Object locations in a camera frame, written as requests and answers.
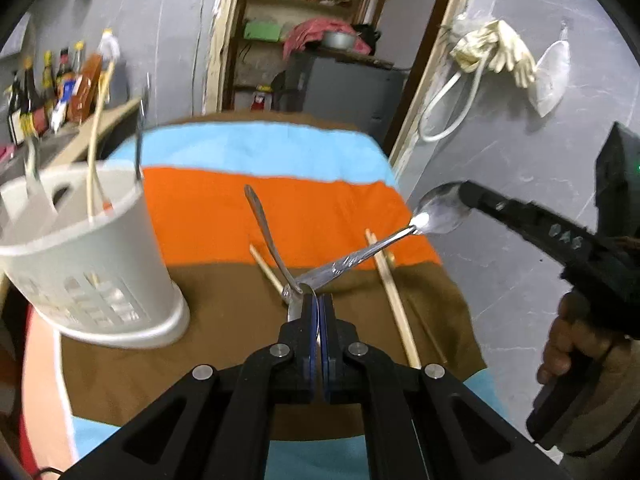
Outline grey cabinet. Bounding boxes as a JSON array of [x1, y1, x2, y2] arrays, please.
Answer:
[[272, 52, 407, 144]]

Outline wooden door frame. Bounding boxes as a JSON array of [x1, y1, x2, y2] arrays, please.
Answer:
[[202, 0, 481, 171]]

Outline wooden shelf unit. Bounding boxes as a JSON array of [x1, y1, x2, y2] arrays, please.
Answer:
[[225, 0, 396, 111]]

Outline black bag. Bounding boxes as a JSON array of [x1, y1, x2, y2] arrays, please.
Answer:
[[352, 22, 382, 56]]

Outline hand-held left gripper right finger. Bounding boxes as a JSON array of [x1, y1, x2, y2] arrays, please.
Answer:
[[320, 294, 571, 480]]

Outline person's right hand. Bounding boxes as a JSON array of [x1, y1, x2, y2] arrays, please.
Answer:
[[536, 291, 617, 386]]

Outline slim dark sauce bottle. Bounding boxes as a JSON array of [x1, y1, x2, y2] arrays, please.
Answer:
[[42, 50, 57, 112]]

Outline white hose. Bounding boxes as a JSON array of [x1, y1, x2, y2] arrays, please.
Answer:
[[418, 67, 484, 142]]

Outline person's right forearm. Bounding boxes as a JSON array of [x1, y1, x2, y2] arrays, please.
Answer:
[[560, 339, 640, 461]]

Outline pink cloth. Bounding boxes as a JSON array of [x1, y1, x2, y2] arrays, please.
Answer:
[[283, 17, 356, 61]]

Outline blue white packet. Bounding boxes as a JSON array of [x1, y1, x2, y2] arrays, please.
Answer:
[[49, 77, 76, 132]]

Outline large oil jug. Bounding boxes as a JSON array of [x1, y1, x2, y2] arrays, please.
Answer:
[[97, 27, 121, 64]]

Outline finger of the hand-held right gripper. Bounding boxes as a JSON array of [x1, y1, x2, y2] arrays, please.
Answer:
[[459, 180, 602, 274]]

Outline striped blanket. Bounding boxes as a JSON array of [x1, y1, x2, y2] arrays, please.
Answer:
[[20, 112, 501, 480]]

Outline orange spice packet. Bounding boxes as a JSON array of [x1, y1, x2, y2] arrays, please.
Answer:
[[69, 54, 104, 124]]

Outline green box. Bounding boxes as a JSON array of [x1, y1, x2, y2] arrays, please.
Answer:
[[243, 19, 281, 43]]

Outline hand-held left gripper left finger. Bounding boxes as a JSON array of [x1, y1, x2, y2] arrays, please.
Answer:
[[62, 294, 321, 480]]

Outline white plastic utensil caddy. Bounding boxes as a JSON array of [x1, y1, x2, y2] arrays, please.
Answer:
[[0, 162, 192, 351]]

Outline wooden cutting board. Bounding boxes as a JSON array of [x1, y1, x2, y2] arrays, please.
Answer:
[[320, 47, 397, 69]]

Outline white mesh bag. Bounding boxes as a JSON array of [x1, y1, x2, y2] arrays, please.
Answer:
[[529, 27, 571, 116]]

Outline cream rubber glove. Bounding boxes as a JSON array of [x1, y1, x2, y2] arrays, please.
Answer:
[[449, 22, 501, 75], [487, 19, 537, 89]]

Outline dark pump bottle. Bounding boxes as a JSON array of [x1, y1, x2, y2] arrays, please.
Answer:
[[7, 72, 26, 144]]

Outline metal pot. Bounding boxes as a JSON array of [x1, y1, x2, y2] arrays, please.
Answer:
[[319, 29, 359, 52]]

